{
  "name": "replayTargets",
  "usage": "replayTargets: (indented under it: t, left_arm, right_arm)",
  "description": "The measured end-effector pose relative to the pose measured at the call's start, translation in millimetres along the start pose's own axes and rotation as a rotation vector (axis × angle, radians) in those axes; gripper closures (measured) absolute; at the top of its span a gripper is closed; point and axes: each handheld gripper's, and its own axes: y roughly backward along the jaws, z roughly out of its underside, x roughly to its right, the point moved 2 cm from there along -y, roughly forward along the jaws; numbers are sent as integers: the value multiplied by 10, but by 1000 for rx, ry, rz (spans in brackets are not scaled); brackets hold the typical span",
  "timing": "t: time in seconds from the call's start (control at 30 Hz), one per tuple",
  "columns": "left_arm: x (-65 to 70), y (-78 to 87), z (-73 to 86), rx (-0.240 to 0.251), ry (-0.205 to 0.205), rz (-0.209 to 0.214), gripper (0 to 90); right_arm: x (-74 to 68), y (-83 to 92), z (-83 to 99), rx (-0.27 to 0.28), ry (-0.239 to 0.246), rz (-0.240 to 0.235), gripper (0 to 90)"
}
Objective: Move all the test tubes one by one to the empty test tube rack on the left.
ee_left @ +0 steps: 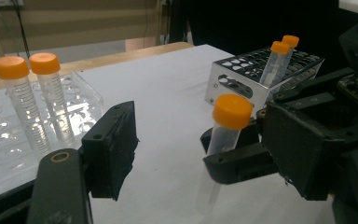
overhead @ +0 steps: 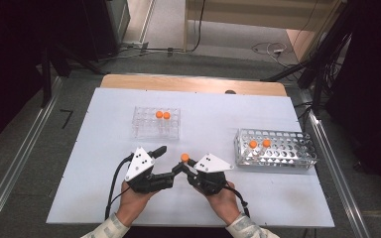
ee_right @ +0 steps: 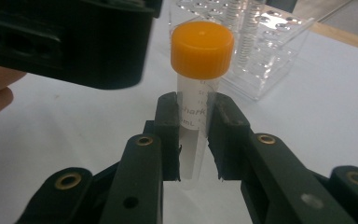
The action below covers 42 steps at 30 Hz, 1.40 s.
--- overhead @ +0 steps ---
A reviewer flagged clear acrylic tube rack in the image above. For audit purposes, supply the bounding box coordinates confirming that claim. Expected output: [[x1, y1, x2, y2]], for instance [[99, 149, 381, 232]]
[[131, 105, 182, 141]]

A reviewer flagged person's left hand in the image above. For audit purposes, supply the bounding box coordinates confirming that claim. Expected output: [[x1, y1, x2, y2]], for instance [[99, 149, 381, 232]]
[[116, 180, 157, 228]]

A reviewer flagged perforated metal tube rack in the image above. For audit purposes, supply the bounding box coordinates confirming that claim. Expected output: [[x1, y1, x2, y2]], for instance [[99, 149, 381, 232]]
[[233, 128, 318, 171]]

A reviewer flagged grey power strip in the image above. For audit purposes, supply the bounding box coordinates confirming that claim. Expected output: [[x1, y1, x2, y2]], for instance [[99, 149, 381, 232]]
[[121, 41, 150, 51]]

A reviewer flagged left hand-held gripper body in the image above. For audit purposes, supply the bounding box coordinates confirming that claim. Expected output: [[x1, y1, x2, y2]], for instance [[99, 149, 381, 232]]
[[124, 147, 175, 194]]

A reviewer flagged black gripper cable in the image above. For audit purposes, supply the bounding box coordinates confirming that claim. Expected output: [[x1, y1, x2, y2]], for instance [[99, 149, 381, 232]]
[[104, 154, 135, 221], [224, 183, 251, 219]]

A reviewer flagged metal floor rail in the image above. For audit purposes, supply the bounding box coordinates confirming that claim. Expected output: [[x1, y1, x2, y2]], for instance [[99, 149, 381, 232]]
[[0, 75, 64, 238], [299, 88, 373, 238]]

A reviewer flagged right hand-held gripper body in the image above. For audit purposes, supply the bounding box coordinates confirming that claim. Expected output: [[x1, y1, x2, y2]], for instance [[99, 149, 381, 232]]
[[187, 153, 234, 196]]

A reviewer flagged black curtain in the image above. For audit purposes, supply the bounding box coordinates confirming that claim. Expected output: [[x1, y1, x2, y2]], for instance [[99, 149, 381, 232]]
[[323, 0, 381, 186], [0, 0, 129, 157]]

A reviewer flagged person's right hand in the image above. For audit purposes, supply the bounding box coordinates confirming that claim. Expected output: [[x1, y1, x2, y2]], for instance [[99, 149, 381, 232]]
[[194, 183, 243, 227]]

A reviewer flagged black hanging cable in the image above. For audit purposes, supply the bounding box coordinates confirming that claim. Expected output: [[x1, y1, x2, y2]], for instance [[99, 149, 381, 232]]
[[170, 0, 207, 55]]

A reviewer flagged white floor cable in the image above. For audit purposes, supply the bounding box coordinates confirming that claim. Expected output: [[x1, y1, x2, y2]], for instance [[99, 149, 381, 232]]
[[251, 41, 288, 60]]

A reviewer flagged beige cabinet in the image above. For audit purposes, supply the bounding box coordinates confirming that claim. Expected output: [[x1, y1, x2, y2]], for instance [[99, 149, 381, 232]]
[[183, 0, 345, 54]]

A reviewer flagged black stand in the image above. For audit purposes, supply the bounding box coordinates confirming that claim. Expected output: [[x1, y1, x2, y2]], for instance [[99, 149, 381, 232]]
[[260, 0, 356, 117], [41, 42, 107, 109]]

